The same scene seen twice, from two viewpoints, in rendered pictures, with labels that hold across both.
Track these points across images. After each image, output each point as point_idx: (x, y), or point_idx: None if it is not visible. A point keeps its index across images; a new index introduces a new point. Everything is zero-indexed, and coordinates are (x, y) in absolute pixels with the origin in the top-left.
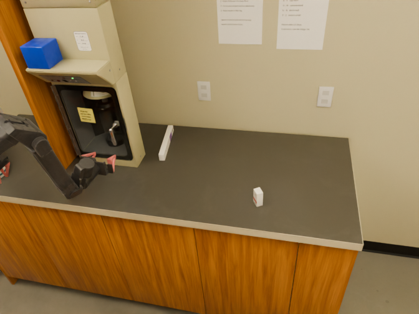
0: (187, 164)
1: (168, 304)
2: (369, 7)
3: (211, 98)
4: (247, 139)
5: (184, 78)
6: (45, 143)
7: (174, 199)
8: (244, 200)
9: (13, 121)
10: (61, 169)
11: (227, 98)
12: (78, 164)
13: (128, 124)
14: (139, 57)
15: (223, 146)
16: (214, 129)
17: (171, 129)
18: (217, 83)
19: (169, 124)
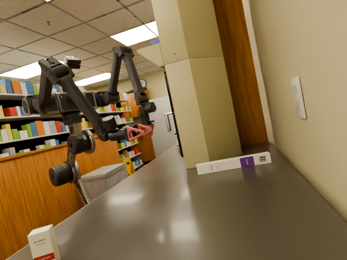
0: (189, 186)
1: None
2: None
3: (306, 114)
4: (288, 221)
5: (286, 78)
6: (49, 75)
7: (123, 195)
8: (73, 247)
9: (48, 60)
10: (82, 108)
11: (319, 112)
12: (106, 116)
13: (178, 113)
14: (269, 57)
15: (245, 199)
16: (303, 181)
17: (257, 156)
18: (305, 78)
19: (293, 160)
